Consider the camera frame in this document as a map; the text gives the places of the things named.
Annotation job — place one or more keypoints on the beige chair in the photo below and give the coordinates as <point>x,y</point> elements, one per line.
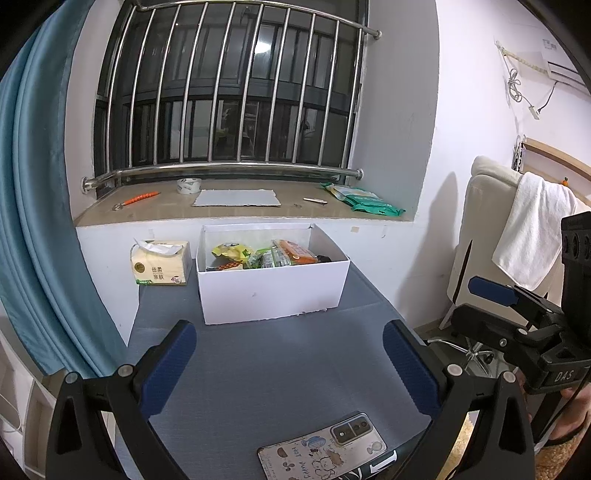
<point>480,221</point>

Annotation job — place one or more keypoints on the person's right hand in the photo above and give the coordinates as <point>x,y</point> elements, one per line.
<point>577,413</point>

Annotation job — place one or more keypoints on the yellow-green packet with blue label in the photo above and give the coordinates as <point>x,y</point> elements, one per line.
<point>231,251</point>

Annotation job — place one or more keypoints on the metal window guard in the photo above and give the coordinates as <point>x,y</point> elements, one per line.
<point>231,92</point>

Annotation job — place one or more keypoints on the grey flat board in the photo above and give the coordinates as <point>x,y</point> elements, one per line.
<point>238,198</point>

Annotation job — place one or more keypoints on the air conditioner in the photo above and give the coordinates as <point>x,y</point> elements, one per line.
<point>561,62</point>

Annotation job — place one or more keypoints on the small metal pen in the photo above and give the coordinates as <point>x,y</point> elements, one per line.
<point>315,200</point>

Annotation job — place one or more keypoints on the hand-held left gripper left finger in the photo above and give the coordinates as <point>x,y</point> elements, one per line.
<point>168,364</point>

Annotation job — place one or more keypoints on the tissue pack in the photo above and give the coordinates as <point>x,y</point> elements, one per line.
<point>159,267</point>

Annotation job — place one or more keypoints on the white and green striped packet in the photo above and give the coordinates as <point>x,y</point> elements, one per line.
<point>279,257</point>

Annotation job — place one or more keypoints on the white cardboard box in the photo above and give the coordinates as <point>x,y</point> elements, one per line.
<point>272,290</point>

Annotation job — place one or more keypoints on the pale yellow-green packet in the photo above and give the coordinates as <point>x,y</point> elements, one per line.
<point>339,190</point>

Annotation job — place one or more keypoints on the smartphone with cartoon case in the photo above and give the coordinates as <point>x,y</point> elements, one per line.
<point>318,452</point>

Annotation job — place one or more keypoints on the black snack packet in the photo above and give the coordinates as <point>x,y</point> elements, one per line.
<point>324,258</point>

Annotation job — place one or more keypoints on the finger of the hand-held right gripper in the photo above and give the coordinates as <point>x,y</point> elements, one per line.
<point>491,290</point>
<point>485,330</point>

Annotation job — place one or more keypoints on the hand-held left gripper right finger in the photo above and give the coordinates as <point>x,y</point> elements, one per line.
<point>411,364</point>

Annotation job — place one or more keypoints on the wooden headboard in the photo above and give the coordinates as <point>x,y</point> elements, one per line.
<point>558,161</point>

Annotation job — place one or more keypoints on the white towel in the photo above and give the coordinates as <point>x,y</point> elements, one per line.
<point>535,230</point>

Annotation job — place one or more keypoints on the large green snack packet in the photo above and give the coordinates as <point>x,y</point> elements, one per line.
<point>257,259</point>

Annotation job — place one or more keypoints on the orange and white snack packet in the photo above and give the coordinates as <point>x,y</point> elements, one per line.
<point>298,251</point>

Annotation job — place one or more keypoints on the brown floor rug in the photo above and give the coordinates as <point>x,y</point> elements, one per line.
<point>464,438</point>

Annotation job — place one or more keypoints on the tape roll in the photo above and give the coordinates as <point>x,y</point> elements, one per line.
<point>189,186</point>

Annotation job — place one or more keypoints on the dark green packet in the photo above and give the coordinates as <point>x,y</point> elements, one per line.
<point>376,206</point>

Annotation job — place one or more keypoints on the blue curtain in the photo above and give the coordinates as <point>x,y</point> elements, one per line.
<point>41,207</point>

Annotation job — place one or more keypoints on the white shelf unit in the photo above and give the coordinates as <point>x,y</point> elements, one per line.
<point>21,415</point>

